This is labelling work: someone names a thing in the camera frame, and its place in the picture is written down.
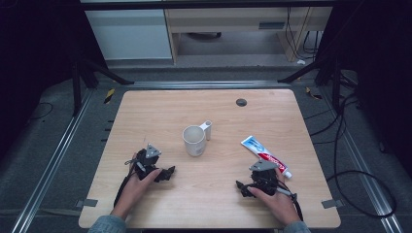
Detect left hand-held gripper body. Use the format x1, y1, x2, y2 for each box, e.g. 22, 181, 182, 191
124, 143, 163, 182

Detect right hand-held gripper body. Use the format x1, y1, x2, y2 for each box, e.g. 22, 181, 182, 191
248, 159, 280, 197

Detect person's right hand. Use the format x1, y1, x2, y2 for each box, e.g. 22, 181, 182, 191
247, 167, 302, 227

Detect person's left hand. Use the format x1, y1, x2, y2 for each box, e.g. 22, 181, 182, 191
110, 161, 163, 222

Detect toothpaste tube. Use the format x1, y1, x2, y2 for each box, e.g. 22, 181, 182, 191
240, 135, 293, 180

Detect yellow black tape strip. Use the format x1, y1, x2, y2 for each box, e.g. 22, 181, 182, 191
304, 85, 324, 101
103, 87, 117, 105

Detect black metal stand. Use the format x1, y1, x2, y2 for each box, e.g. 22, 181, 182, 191
277, 52, 345, 114
69, 52, 136, 117

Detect white cabinet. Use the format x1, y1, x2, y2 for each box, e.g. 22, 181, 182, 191
84, 8, 173, 61

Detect light wooden desk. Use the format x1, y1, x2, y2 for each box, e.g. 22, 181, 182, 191
163, 6, 334, 63

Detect right hand-held gripper cable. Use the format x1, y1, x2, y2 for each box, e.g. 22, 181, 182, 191
277, 181, 304, 222

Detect hand-held gripper cable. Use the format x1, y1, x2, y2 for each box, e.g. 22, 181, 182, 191
113, 170, 134, 209
277, 181, 304, 222

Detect left hand-held gripper cable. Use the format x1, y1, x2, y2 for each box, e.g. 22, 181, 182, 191
113, 170, 134, 209

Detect white cup with handle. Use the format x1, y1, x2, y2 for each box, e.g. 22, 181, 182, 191
182, 119, 214, 158

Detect grey table bracket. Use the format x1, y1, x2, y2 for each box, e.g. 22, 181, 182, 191
321, 198, 345, 210
75, 198, 99, 209

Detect long looped black floor cable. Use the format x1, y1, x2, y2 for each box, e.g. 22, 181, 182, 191
325, 92, 398, 218

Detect black floor cables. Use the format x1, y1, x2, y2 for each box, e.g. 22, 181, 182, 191
303, 96, 359, 147

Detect metal floor rail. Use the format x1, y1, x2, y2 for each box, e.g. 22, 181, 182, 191
11, 89, 95, 233
318, 86, 405, 233

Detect thin black floor cable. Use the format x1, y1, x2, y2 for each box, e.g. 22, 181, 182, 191
28, 102, 54, 121

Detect black cables under desk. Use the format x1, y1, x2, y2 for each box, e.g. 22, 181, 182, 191
284, 6, 323, 61

